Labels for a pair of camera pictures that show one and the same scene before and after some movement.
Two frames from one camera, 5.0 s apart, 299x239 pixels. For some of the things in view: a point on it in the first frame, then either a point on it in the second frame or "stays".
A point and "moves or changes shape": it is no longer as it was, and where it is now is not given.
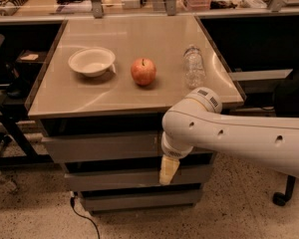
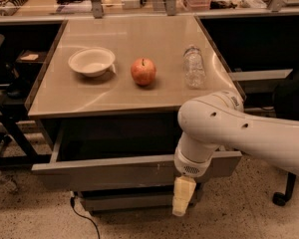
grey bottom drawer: (157, 199) stays
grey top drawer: (116, 149) moves or changes shape
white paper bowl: (93, 61) stays
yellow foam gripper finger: (167, 169) to (183, 187)
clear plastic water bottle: (194, 66) stays
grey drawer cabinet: (102, 100) stays
